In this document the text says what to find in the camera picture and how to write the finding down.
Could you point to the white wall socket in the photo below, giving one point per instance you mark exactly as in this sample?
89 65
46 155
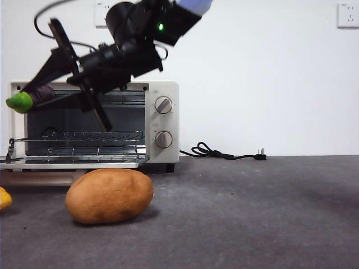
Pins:
349 15
99 14

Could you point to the pale grey right wrist camera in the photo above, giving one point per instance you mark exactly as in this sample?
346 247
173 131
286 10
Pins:
196 4

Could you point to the white toaster oven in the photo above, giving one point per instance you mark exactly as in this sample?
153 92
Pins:
168 123

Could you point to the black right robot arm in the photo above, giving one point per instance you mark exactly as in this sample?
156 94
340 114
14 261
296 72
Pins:
123 16

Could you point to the brown potato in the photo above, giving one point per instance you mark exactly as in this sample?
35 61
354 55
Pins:
109 196

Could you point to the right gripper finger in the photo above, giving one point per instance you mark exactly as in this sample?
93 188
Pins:
73 99
53 68

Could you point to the beige round oven knob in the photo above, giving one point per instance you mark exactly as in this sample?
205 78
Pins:
163 139
163 105

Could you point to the purple eggplant with green stem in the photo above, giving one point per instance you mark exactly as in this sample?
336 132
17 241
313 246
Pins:
19 102

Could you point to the yellow fruit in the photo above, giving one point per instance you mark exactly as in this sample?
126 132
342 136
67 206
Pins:
4 199

